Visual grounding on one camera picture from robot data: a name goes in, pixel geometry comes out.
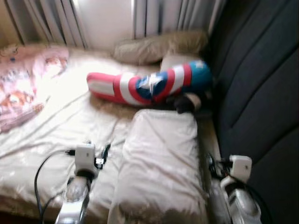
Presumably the large beige satin pillow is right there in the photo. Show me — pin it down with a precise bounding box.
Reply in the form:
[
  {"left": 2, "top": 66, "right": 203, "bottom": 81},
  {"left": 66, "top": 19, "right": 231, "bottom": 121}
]
[{"left": 107, "top": 109, "right": 208, "bottom": 224}]

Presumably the beige satin bed sheet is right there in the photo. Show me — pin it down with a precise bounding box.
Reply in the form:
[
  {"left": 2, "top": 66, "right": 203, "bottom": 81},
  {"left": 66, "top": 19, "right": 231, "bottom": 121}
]
[{"left": 0, "top": 44, "right": 220, "bottom": 222}]

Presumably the red white blue bolster pillow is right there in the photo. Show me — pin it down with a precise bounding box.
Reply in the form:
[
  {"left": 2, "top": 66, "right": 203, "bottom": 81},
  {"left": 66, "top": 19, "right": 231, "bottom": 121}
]
[{"left": 86, "top": 60, "right": 213, "bottom": 105}]

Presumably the small dark plush toy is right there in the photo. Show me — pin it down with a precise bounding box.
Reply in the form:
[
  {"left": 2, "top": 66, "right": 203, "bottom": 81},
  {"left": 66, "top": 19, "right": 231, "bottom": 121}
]
[{"left": 174, "top": 92, "right": 202, "bottom": 114}]

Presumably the dark grey upholstered furniture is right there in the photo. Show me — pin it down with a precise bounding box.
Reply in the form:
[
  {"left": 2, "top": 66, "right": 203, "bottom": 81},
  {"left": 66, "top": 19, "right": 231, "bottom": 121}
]
[{"left": 206, "top": 0, "right": 299, "bottom": 224}]

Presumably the pink cartoon print blanket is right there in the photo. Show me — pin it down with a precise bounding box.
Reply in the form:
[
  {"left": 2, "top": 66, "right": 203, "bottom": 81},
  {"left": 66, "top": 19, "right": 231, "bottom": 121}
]
[{"left": 0, "top": 44, "right": 70, "bottom": 133}]

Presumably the tan beige pillow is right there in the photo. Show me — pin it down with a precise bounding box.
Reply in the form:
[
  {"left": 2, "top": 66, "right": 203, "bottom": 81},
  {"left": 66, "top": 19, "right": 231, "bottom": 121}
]
[{"left": 113, "top": 30, "right": 209, "bottom": 65}]

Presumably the grey striped curtain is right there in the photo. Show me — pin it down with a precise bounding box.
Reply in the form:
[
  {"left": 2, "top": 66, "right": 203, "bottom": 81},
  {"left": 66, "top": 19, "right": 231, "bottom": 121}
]
[
  {"left": 133, "top": 0, "right": 227, "bottom": 40},
  {"left": 7, "top": 0, "right": 87, "bottom": 49}
]

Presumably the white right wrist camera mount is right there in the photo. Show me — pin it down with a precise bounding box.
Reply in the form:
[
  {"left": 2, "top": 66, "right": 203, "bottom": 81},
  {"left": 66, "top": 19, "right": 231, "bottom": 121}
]
[{"left": 229, "top": 155, "right": 253, "bottom": 183}]

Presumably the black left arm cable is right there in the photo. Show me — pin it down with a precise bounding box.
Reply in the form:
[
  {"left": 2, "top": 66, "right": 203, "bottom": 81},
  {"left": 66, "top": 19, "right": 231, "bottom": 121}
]
[{"left": 34, "top": 148, "right": 75, "bottom": 224}]

